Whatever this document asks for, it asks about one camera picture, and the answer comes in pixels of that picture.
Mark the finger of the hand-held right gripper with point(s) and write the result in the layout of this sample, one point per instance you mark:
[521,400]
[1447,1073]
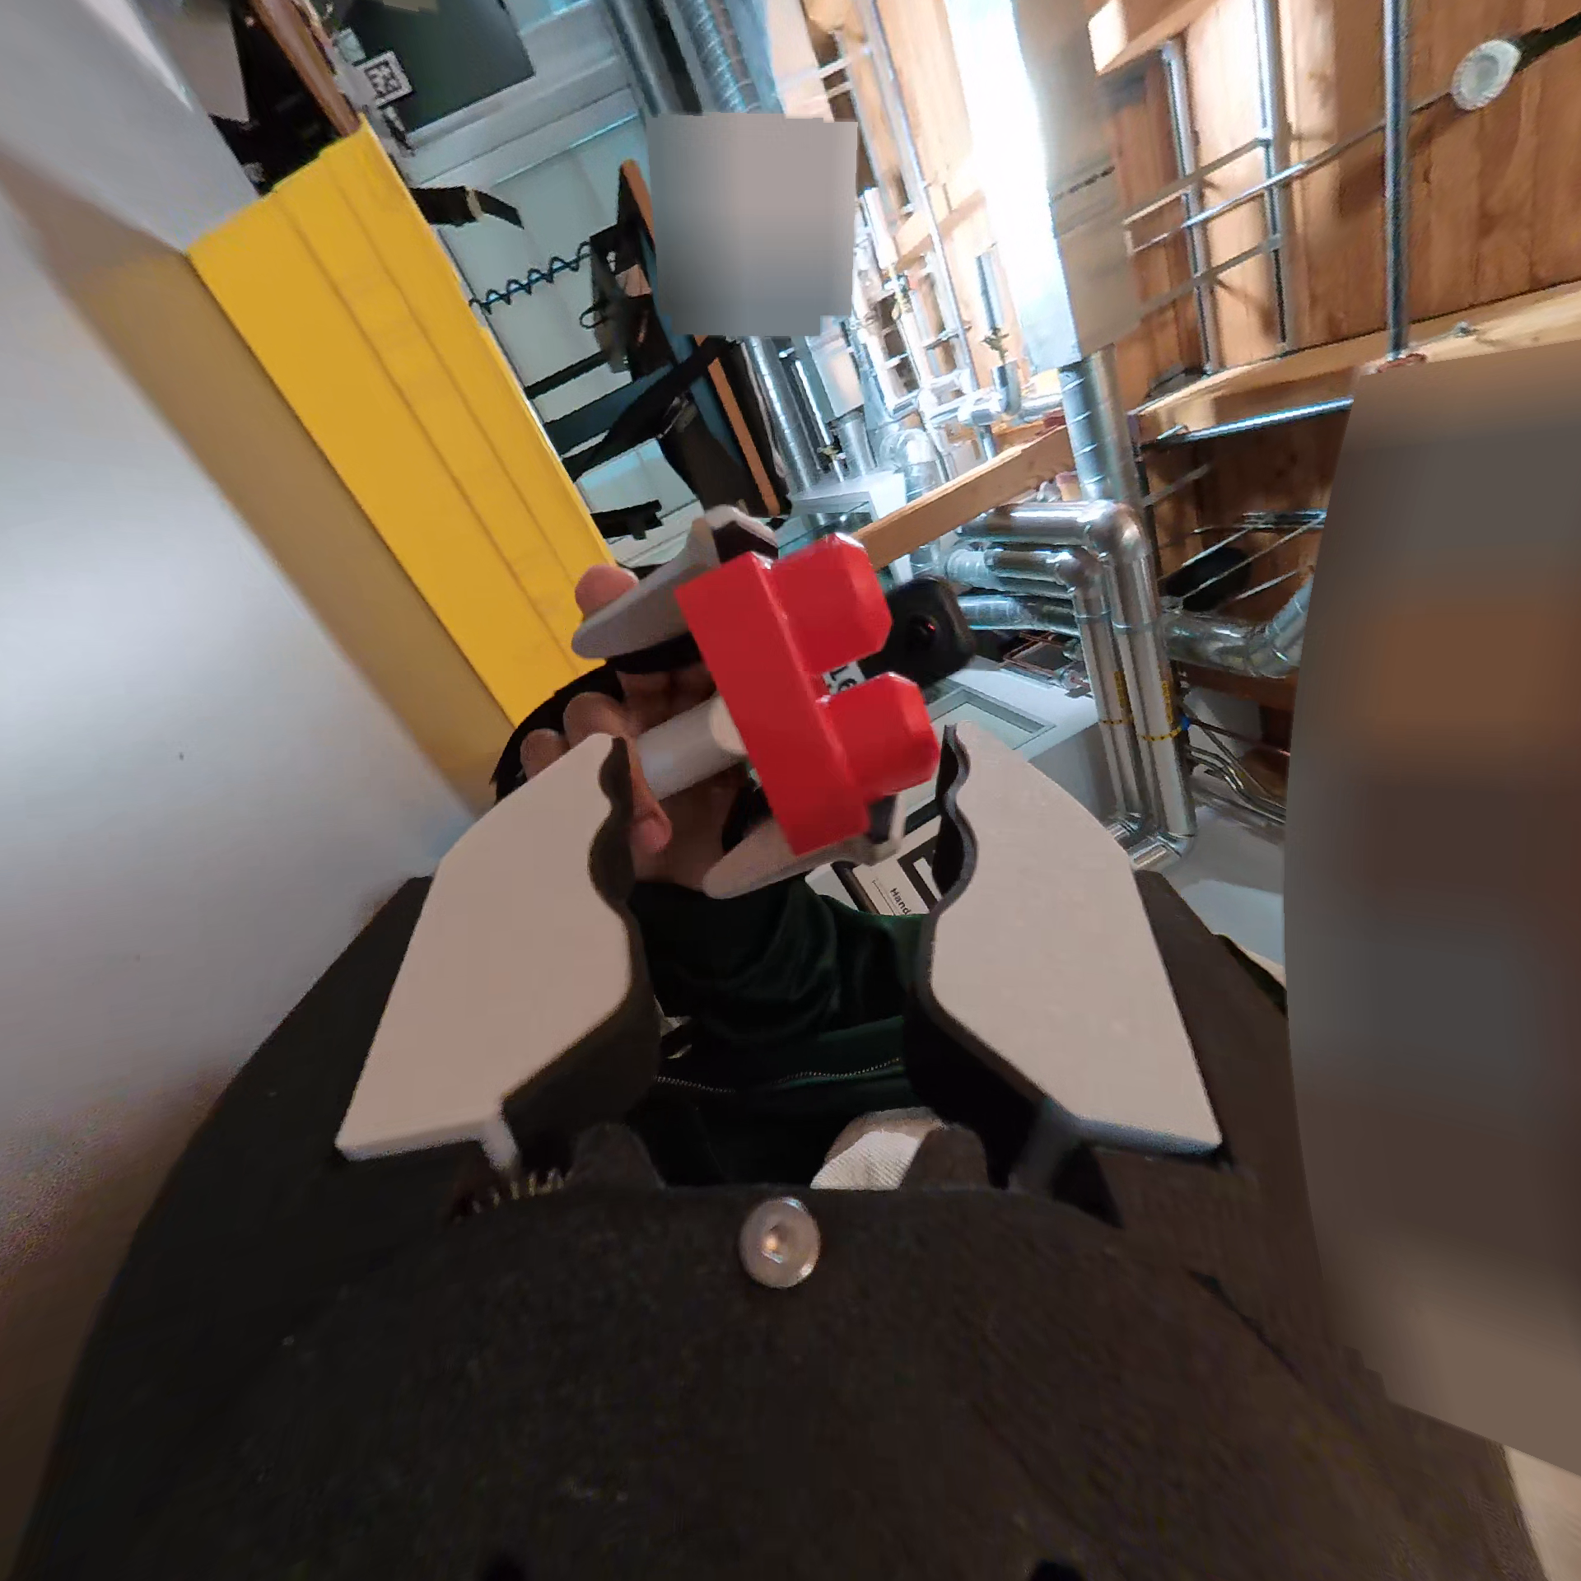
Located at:
[630,616]
[754,863]

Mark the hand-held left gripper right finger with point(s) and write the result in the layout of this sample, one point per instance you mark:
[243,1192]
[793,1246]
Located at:
[1062,964]

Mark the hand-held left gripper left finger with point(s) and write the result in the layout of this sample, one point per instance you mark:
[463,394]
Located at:
[506,964]

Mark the red plastic block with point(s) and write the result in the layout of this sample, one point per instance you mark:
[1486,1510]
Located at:
[791,691]

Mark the yellow plastic bin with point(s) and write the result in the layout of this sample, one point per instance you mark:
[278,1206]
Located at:
[407,430]

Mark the person's right forearm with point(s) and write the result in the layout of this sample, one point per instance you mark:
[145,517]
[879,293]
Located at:
[767,977]

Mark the person's right hand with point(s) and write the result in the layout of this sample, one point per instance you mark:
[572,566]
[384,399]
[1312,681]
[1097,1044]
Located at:
[692,825]

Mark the framed marker poster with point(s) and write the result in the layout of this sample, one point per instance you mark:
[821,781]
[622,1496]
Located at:
[879,891]

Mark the bent silver ducts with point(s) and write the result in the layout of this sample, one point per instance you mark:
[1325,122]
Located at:
[1111,555]

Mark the wooden standing desk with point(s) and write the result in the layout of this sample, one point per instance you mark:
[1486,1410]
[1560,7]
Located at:
[721,406]

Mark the person's green jacket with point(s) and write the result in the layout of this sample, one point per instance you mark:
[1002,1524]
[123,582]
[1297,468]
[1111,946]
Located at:
[739,1129]

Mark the person's white shirt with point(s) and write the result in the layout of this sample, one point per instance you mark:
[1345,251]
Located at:
[871,1153]

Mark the large black monitor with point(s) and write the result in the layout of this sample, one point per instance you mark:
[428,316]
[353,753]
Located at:
[467,50]

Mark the white smoke detector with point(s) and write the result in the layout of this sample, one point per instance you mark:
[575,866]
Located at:
[1481,71]

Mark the wooden post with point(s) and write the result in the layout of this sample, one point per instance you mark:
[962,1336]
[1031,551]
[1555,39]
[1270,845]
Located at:
[977,488]

